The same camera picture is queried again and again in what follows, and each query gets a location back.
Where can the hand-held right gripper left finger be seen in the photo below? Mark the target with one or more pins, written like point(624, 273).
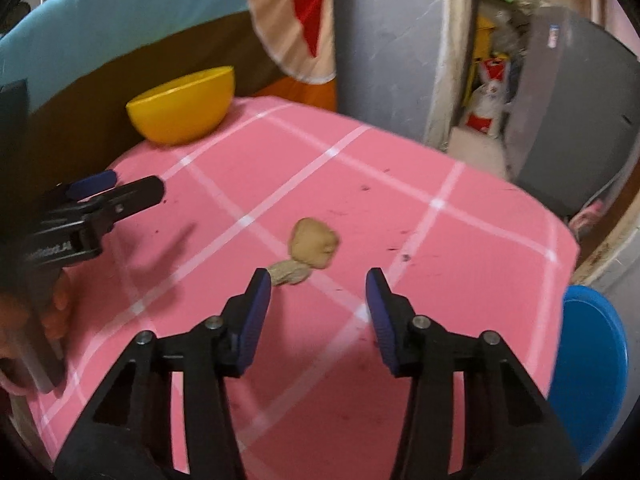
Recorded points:
point(255, 312)

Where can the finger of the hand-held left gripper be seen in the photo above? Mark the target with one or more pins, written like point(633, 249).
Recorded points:
point(95, 185)
point(135, 197)

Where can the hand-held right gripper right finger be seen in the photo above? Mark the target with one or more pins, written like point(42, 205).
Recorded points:
point(381, 312)

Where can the ginger root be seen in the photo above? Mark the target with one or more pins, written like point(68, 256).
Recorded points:
point(315, 242)

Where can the blue plastic basin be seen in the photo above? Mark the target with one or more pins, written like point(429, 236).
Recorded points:
point(590, 370)

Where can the person's left hand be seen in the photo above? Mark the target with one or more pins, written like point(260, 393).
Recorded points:
point(57, 310)

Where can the yellow plastic bowl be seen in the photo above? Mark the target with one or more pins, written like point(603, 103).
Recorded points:
point(180, 110)

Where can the pink checked tablecloth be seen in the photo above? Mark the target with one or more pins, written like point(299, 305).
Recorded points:
point(500, 285)

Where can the colourful patchwork blanket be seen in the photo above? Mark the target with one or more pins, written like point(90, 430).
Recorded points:
point(150, 10)

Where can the pink cloth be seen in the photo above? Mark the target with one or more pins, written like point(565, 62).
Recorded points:
point(587, 217)

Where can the white and red sack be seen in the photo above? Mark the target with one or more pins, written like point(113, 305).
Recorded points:
point(487, 105)

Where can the grey television set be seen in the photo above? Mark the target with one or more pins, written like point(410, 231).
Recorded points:
point(565, 110)

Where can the yellow box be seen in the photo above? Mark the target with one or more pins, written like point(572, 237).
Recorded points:
point(484, 37)

